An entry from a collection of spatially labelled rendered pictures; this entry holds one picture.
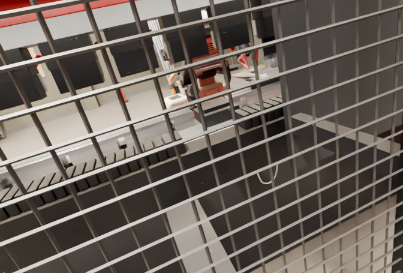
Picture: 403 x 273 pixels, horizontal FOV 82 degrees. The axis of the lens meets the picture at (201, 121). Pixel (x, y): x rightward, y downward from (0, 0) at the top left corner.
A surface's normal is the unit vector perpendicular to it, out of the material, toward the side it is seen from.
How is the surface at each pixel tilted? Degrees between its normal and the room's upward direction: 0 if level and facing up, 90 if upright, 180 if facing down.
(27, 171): 90
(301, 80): 90
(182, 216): 0
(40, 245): 90
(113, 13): 90
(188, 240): 0
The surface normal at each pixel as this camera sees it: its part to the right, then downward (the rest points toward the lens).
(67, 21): 0.32, 0.26
